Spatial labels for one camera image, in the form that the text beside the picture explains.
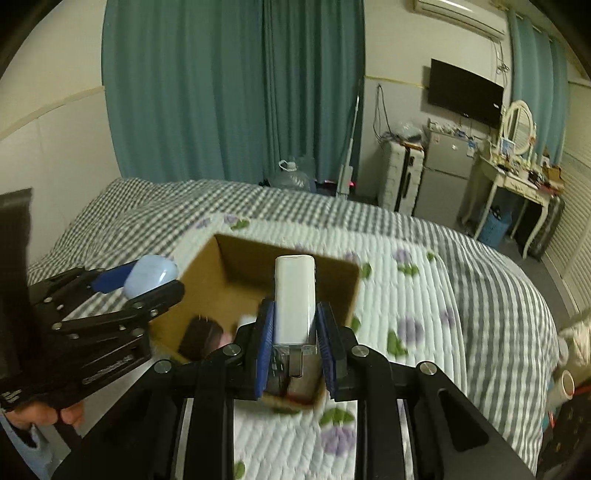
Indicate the oval white vanity mirror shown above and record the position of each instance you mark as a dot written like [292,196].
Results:
[517,135]

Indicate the silver mini fridge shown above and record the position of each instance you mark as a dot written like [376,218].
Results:
[447,169]

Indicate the right green curtain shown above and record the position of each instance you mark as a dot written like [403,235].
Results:
[539,78]

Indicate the white suitcase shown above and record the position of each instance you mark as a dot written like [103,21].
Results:
[402,172]

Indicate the white air conditioner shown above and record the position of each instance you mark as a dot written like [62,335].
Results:
[465,14]

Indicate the white louvred wardrobe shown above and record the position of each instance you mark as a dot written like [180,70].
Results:
[568,254]

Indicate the floral quilted blanket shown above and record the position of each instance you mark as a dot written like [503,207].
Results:
[405,309]

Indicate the large white power adapter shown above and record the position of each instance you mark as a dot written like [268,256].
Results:
[245,320]

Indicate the cardboard box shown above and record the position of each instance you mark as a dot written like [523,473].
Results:
[227,277]

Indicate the large green curtain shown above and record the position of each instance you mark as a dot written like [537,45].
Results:
[227,89]

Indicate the blue laundry basket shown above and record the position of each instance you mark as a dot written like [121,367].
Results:
[495,227]

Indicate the clear water jug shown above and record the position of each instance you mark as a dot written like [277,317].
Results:
[290,177]

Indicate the white stick vacuum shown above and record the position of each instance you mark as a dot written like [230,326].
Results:
[346,171]

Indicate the grey checkered duvet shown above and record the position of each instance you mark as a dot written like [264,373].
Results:
[509,335]

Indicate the white dressing table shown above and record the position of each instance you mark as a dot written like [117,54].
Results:
[535,208]

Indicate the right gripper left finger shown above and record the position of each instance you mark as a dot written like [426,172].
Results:
[178,414]

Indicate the white power bank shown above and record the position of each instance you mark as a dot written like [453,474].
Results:
[294,296]

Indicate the phone mounted on gripper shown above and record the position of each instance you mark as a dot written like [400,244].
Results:
[16,317]

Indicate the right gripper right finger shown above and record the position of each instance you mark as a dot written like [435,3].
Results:
[418,409]

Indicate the black wall television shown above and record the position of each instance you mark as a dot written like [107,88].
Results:
[466,93]

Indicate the person's left hand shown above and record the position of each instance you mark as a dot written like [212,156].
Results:
[39,413]

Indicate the light blue earbuds case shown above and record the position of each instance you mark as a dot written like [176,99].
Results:
[148,273]

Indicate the cream crumpled comforter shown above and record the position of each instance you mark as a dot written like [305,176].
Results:
[574,347]

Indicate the white paper cup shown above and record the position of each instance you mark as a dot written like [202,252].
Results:
[561,392]

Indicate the black charger block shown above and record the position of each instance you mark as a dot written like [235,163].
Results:
[201,337]

